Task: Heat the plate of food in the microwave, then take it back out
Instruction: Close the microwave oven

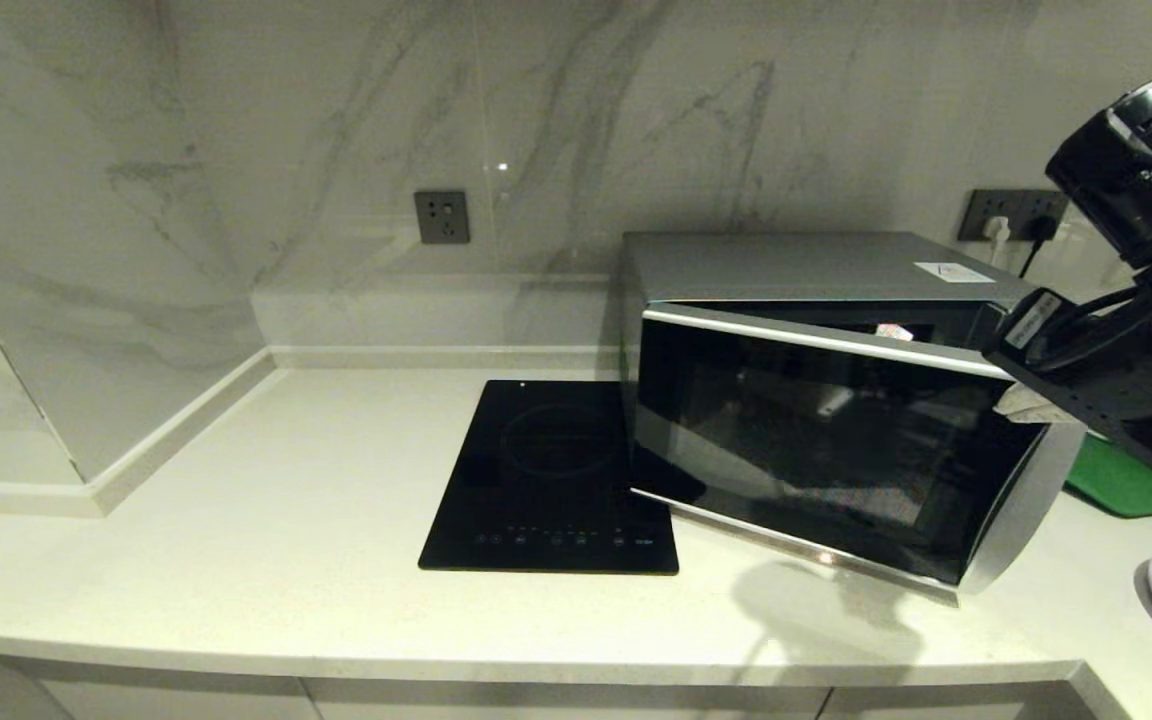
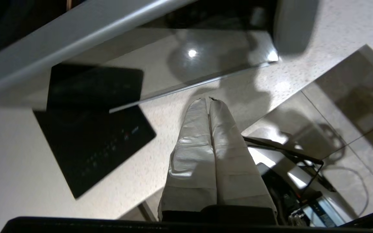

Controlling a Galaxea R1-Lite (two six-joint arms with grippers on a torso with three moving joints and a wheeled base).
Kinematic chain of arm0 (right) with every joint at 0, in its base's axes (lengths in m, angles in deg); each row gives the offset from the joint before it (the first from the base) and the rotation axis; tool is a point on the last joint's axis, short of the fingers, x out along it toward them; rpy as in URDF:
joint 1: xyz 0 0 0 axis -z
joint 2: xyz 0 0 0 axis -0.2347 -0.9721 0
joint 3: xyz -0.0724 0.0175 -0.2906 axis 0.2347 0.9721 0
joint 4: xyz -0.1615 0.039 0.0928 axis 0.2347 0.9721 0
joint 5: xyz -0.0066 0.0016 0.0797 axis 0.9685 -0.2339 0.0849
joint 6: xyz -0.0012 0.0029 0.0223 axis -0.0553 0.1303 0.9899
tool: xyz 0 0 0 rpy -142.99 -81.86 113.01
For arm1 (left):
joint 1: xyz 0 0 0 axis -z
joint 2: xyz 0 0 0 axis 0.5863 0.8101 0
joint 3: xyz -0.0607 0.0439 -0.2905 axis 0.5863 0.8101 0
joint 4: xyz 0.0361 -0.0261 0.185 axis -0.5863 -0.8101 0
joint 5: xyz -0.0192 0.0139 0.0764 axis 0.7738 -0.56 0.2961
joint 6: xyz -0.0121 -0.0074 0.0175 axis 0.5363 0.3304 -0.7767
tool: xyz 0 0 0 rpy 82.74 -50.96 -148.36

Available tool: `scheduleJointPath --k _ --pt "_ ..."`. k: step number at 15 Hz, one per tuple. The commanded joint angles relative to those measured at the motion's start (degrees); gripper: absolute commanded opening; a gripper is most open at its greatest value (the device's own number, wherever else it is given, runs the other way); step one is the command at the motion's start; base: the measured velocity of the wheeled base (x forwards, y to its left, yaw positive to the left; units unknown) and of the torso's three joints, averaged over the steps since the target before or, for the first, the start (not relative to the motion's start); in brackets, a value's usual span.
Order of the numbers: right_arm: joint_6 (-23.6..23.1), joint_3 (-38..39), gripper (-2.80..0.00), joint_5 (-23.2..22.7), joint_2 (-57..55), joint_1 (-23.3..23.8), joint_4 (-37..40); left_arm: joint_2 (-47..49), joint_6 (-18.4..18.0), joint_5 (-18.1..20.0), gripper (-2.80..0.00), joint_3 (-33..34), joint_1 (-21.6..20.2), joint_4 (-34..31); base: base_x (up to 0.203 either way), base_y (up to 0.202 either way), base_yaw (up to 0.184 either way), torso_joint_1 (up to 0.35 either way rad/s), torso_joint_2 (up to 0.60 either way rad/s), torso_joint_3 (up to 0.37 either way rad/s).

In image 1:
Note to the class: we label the grey cabinet door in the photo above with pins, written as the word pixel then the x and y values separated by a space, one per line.
pixel 936 705

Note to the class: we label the white paper sheet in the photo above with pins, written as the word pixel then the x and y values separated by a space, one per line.
pixel 954 272

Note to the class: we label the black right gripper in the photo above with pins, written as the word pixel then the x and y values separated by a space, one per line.
pixel 1116 170

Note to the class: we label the white power plug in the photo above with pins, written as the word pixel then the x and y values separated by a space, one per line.
pixel 996 231

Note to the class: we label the grey single wall socket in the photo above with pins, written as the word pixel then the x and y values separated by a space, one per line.
pixel 441 217

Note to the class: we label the black power plug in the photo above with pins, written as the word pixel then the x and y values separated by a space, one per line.
pixel 1041 230

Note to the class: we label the black glass microwave door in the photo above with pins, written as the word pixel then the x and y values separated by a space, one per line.
pixel 836 450

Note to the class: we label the green plastic tray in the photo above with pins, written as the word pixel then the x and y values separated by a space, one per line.
pixel 1121 485

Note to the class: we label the grey double wall socket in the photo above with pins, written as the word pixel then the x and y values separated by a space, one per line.
pixel 1011 205

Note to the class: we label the black induction cooktop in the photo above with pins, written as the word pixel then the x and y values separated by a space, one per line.
pixel 536 480

